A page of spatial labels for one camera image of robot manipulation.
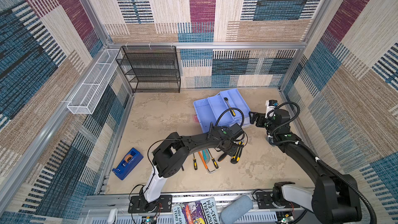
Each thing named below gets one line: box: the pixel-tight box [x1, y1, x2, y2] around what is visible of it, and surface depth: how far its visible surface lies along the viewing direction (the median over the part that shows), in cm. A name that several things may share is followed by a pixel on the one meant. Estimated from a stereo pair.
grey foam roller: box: [220, 194, 254, 224], surface depth 71 cm
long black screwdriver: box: [207, 148, 219, 170], surface depth 86 cm
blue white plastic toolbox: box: [193, 88, 252, 134], surface depth 101 cm
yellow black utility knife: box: [230, 141, 245, 165], surface depth 89 cm
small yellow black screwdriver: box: [192, 152, 198, 171], surface depth 86 cm
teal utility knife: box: [202, 148, 211, 164], surface depth 89 cm
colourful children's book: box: [173, 197, 221, 224], surface depth 70 cm
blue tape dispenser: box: [111, 147, 144, 181], surface depth 83 cm
